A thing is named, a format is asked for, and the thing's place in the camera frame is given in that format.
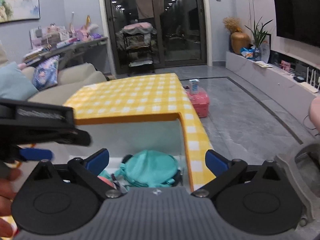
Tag light blue cushion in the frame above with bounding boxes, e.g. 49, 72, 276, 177
0, 62, 39, 100

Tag blue snack bag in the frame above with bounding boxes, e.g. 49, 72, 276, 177
240, 46, 256, 58

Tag black rolling cart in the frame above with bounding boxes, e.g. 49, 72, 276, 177
122, 29, 157, 77

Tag pink soft cloth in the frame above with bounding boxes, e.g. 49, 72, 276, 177
97, 176, 118, 188

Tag gold vase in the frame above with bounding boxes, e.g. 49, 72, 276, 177
230, 31, 251, 55

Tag beige sofa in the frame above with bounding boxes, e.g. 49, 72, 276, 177
0, 62, 108, 103

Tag white marble console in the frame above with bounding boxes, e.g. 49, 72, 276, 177
226, 51, 320, 142

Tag landscape wall painting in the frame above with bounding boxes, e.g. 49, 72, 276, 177
0, 0, 41, 23

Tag person's knee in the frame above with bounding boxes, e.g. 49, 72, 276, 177
309, 97, 320, 133

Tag white router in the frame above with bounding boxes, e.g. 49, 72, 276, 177
299, 66, 320, 94

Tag stack of books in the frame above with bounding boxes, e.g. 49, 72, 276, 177
23, 44, 63, 66

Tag pile of pastel toy boxes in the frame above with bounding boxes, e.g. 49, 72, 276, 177
30, 11, 103, 48

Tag person's left hand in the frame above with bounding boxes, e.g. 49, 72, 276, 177
0, 167, 23, 238

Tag glass sliding door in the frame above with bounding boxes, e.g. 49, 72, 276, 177
102, 0, 208, 75

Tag beige cushion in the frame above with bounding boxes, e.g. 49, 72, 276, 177
0, 40, 9, 68

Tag yellow checked tablecloth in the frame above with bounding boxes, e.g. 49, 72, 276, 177
0, 73, 217, 238

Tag teal fabric bag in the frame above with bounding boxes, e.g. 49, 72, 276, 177
99, 150, 181, 188

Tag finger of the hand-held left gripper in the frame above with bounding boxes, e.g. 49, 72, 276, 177
15, 149, 54, 161
37, 129, 91, 147

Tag dried flower bunch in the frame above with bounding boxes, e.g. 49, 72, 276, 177
222, 16, 243, 33

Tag glass vase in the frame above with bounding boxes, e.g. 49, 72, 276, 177
252, 46, 270, 62

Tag printed cartoon cushion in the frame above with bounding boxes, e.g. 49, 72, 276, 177
32, 55, 61, 91

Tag dark floor cable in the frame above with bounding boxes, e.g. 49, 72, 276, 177
302, 114, 318, 131

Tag pink plastic basket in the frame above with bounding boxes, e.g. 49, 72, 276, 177
186, 87, 210, 119

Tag sheets of paper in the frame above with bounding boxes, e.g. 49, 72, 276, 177
252, 60, 274, 69

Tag green plant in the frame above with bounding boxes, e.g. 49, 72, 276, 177
244, 16, 274, 48

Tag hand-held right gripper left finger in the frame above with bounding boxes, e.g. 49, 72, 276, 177
33, 148, 123, 199

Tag small blue white carton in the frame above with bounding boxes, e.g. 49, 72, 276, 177
189, 79, 201, 95

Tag black television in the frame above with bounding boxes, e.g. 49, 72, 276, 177
271, 0, 320, 48

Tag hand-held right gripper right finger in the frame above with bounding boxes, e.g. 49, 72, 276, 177
191, 150, 285, 199

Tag pink cushion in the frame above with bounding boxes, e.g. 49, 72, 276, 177
122, 22, 154, 34

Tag hanging beige cloth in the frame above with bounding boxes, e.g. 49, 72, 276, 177
134, 0, 164, 19

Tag grey desk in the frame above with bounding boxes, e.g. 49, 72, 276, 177
24, 36, 109, 76

